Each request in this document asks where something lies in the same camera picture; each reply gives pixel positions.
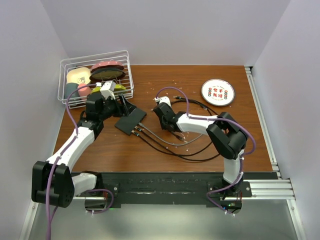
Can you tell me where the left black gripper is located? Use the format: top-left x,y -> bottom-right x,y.
99,93 -> 136,121

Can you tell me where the black network switch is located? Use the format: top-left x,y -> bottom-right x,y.
114,108 -> 147,136

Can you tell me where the grey ethernet cable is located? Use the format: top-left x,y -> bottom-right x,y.
138,122 -> 205,146

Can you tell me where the long black ethernet cable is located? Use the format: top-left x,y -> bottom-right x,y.
131,94 -> 222,163

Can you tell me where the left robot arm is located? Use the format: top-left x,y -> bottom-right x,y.
31,92 -> 137,208

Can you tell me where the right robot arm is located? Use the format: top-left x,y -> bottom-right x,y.
153,102 -> 248,197

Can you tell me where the yellow green dotted plate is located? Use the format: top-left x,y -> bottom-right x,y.
91,84 -> 126,94

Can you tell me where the dark brown round plate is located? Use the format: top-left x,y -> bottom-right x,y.
90,68 -> 126,82

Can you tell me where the pink cup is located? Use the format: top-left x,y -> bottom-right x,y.
77,83 -> 92,105

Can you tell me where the red dotted plate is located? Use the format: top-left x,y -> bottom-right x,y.
90,60 -> 124,73

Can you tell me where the white round printed plate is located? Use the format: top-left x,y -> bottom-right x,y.
201,79 -> 236,107

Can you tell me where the beige square plate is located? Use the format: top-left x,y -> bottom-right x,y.
66,67 -> 91,85

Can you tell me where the dark grey cup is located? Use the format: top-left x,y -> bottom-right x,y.
64,82 -> 79,99

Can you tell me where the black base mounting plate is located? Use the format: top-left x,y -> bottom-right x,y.
100,172 -> 252,208

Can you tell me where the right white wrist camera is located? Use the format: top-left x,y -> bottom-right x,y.
154,96 -> 171,107

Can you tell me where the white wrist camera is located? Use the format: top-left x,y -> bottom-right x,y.
154,96 -> 171,107
100,80 -> 116,100

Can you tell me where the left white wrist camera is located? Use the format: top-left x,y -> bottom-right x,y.
100,80 -> 116,100

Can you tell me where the white wire dish rack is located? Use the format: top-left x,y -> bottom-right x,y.
57,50 -> 134,108

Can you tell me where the aluminium frame rail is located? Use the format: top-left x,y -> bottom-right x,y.
18,67 -> 307,240

